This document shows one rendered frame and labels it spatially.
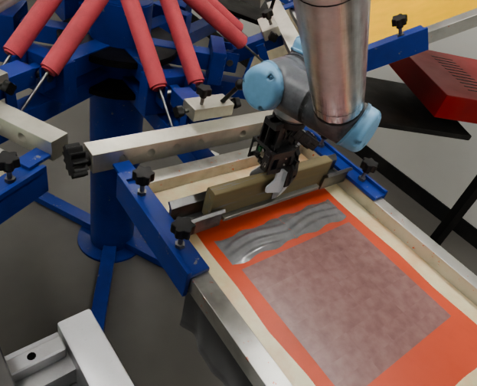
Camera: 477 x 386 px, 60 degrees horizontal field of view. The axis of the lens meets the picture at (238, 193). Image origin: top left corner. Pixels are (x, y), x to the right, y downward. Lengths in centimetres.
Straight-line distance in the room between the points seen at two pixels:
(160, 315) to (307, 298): 113
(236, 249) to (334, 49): 52
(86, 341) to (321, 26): 38
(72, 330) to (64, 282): 156
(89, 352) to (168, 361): 137
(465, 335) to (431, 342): 9
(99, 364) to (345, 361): 49
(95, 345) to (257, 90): 44
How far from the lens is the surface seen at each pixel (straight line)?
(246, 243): 90
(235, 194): 87
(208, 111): 108
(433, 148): 301
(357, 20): 45
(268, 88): 67
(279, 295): 84
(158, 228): 81
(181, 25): 131
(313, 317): 84
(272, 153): 83
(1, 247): 217
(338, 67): 50
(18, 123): 102
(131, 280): 199
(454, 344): 97
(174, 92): 120
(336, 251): 97
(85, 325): 45
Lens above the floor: 160
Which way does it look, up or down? 39 degrees down
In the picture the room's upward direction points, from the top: 16 degrees clockwise
